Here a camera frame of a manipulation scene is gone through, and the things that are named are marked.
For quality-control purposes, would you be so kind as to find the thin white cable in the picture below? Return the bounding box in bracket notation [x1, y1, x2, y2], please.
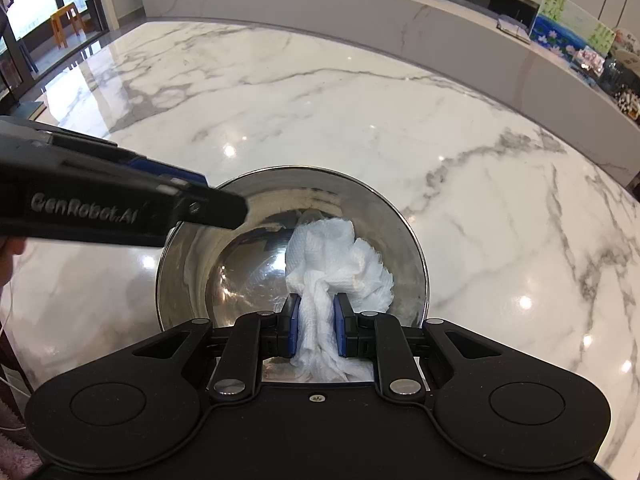
[0, 280, 26, 432]

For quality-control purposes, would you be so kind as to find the black planter box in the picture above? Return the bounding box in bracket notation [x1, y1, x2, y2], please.
[84, 0, 109, 34]

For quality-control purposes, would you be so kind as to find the pink fluffy clothing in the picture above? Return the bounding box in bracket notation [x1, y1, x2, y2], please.
[0, 330, 47, 480]

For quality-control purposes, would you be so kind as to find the framed group photo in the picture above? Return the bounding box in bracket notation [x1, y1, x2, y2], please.
[575, 45, 640, 122]

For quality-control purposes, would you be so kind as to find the orange wooden stool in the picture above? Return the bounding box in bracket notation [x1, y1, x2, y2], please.
[50, 2, 87, 49]

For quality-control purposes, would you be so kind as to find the white paper towel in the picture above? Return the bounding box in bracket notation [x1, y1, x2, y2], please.
[284, 212, 396, 384]

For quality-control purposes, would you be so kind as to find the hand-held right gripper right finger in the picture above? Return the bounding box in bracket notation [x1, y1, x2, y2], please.
[335, 294, 503, 403]

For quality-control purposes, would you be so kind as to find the open notebook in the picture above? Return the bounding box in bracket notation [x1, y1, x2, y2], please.
[496, 15, 532, 45]

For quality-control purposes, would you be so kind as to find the stainless steel bowl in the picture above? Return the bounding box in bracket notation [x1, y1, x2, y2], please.
[155, 166, 430, 362]

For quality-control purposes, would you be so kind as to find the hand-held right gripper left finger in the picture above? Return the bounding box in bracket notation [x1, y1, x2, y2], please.
[131, 294, 301, 403]

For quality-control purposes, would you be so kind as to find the person's left hand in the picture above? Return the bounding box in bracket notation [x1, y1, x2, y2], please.
[0, 236, 27, 289]

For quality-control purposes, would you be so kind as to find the lotus pond painting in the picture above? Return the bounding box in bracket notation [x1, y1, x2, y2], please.
[529, 0, 617, 64]

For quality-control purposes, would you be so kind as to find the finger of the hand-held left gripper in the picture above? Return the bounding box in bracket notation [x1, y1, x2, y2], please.
[50, 130, 208, 192]
[159, 180, 249, 234]

